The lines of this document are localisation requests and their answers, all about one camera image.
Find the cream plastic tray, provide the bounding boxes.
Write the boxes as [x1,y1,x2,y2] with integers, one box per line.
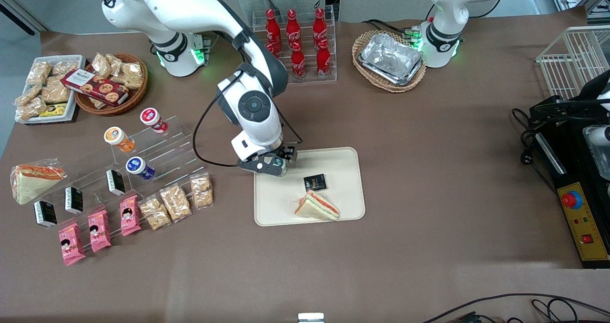
[254,146,366,227]

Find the red gum bottle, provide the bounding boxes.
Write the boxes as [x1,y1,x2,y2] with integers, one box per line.
[140,107,169,134]

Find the purple gum bottle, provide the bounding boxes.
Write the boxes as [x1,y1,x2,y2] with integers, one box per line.
[125,156,156,181]

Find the orange gum bottle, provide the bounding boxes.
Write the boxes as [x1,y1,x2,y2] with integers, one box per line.
[103,126,136,152]

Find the black seaweed snack packet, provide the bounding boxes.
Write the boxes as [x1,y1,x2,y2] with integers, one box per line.
[33,200,58,228]
[304,173,328,192]
[64,186,84,214]
[105,169,126,196]

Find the wrapped triangle sandwich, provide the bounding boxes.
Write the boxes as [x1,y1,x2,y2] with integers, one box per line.
[294,189,341,222]
[10,159,67,205]

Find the clear-wrapped rice crispy bar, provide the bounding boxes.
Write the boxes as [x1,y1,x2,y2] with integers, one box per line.
[139,194,172,231]
[159,184,193,222]
[190,173,214,210]

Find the clear acrylic bottle rack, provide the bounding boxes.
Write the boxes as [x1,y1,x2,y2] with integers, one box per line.
[252,6,338,85]

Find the clear acrylic stepped riser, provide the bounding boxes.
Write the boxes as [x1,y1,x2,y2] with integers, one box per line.
[107,116,213,204]
[29,159,139,240]

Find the wicker basket for foil trays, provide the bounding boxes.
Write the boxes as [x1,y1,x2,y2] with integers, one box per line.
[352,30,427,93]

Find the brown wicker snack basket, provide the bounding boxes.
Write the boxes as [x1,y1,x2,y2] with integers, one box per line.
[74,52,149,117]

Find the pink cartoon snack packet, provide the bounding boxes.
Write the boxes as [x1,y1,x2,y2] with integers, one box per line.
[58,222,86,266]
[119,194,142,237]
[87,210,112,253]

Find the stacked aluminium foil trays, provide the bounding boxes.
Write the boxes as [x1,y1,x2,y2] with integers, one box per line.
[358,32,425,85]

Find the person in grey trousers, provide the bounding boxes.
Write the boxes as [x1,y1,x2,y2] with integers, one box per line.
[232,0,329,26]

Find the red cookie box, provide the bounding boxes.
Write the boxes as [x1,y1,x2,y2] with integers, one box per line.
[61,69,130,107]

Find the white snack bin black base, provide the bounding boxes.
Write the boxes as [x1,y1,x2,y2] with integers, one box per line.
[13,55,85,125]

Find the yellow snack packet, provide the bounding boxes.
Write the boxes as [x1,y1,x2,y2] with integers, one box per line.
[39,103,68,118]

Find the black sealing machine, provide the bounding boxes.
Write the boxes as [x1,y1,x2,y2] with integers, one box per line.
[529,71,610,269]

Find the red emergency stop knob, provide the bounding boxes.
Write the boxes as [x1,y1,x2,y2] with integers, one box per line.
[561,191,583,209]

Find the yellow control panel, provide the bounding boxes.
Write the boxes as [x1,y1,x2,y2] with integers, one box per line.
[557,182,610,262]

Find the steel pan in machine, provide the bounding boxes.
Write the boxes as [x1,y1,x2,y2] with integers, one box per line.
[582,125,610,181]

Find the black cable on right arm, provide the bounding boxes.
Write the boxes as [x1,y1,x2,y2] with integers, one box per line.
[193,71,244,168]

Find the black cable at arm base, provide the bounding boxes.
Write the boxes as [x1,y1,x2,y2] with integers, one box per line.
[362,19,420,40]

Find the black power cable with plug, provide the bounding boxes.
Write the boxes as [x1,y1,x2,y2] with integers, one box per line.
[511,108,539,166]

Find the silver metal handle bar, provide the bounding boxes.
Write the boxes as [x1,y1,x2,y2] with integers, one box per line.
[535,132,568,175]

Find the black cable at table edge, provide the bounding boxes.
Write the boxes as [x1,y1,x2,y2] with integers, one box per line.
[422,293,610,323]

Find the white wire basket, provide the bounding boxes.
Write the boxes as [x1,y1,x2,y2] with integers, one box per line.
[536,25,610,100]

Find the dark metal rail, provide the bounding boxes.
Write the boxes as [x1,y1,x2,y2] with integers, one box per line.
[0,0,48,35]

